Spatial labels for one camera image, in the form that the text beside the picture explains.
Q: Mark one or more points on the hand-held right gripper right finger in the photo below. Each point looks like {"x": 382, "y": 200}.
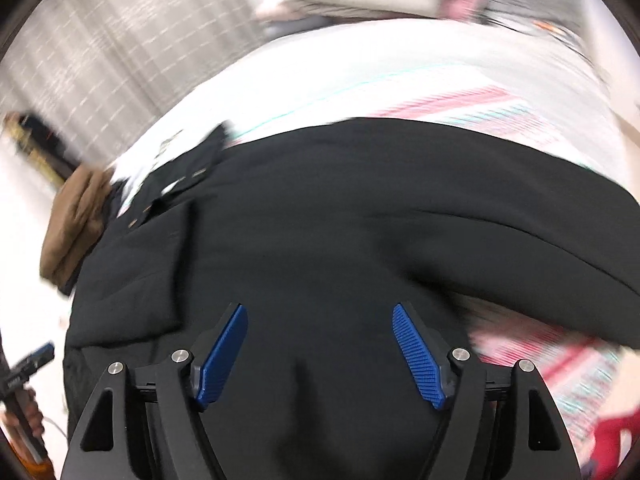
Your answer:
{"x": 417, "y": 355}

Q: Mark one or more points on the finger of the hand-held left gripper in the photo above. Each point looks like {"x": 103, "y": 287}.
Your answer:
{"x": 40, "y": 354}

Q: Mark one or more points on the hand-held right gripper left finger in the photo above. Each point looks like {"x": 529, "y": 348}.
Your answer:
{"x": 222, "y": 355}

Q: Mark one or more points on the black jacket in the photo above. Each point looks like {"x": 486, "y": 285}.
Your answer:
{"x": 325, "y": 235}

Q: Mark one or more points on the hanging dark clothes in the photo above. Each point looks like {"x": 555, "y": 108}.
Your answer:
{"x": 35, "y": 132}

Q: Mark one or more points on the person's left hand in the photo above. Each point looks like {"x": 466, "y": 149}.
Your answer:
{"x": 32, "y": 412}

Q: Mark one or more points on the brown folded garment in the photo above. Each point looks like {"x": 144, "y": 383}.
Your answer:
{"x": 75, "y": 225}

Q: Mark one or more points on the red cloth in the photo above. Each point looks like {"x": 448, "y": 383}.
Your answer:
{"x": 615, "y": 440}

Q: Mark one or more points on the patterned red green blanket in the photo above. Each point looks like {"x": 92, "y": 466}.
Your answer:
{"x": 500, "y": 105}

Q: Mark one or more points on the grey star-print curtain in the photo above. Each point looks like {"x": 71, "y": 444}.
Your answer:
{"x": 125, "y": 60}

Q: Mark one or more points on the grey bed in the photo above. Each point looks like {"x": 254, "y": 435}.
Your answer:
{"x": 375, "y": 45}

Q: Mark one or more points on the pink pillow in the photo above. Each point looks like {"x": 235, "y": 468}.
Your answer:
{"x": 467, "y": 5}

